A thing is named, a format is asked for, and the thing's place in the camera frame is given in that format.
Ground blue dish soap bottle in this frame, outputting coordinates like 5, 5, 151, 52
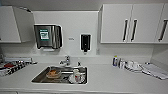
112, 54, 119, 67

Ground white mug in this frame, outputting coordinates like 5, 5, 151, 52
68, 68, 85, 84

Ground white wall outlet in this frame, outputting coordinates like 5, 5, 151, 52
96, 48, 101, 55

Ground black soap dispenser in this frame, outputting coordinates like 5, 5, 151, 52
79, 33, 92, 53

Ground steel paper towel dispenser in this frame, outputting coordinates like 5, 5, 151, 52
33, 23, 64, 51

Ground white cloth towel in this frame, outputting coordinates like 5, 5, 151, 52
125, 60, 168, 81

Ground stainless steel sink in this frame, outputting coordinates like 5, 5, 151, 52
30, 64, 90, 85

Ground orange bowl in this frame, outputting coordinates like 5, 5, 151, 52
45, 68, 63, 80

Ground chrome sink faucet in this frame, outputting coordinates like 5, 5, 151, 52
58, 54, 72, 67

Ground dish rack with dishes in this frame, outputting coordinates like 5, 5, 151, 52
0, 57, 38, 77

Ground white three-door wall cabinet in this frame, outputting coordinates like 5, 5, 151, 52
0, 5, 36, 44

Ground white wall cabinet black handles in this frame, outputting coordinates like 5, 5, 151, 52
99, 3, 168, 45

